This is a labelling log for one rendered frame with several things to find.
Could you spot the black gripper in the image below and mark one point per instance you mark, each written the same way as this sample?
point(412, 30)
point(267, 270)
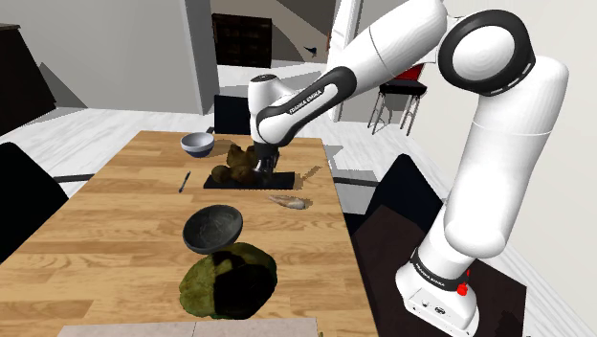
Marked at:
point(265, 154)

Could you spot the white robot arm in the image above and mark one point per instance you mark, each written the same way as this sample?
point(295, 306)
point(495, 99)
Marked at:
point(503, 154)

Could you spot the brown lumpy figure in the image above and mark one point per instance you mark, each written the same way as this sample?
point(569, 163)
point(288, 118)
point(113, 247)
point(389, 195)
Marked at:
point(238, 161)

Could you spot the black flat tray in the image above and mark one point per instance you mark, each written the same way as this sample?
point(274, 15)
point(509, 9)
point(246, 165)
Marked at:
point(280, 181)

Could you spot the black chair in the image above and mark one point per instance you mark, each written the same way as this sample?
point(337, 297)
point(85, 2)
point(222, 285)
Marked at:
point(23, 200)
point(406, 186)
point(231, 114)

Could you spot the pale beige shell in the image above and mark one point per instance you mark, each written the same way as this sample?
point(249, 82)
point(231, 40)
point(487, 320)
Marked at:
point(289, 201)

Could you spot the grey blue bowl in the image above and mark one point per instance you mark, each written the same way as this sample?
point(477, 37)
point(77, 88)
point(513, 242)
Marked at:
point(197, 143)

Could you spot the black pen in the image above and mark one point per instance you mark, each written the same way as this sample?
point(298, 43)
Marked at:
point(184, 181)

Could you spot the dark grey bowl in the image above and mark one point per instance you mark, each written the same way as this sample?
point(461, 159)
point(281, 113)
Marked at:
point(212, 228)

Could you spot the dark bookshelf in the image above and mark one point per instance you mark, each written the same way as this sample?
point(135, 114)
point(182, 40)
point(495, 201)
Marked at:
point(242, 39)

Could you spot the green round mat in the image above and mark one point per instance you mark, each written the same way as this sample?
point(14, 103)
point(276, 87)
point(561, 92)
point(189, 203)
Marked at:
point(205, 284)

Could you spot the red seat bar stool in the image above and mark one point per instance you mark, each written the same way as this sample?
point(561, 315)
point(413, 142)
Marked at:
point(401, 88)

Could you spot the wooden table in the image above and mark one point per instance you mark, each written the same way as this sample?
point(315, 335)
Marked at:
point(116, 224)

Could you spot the dark robot stand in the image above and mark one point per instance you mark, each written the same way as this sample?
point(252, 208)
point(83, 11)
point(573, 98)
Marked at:
point(401, 261)

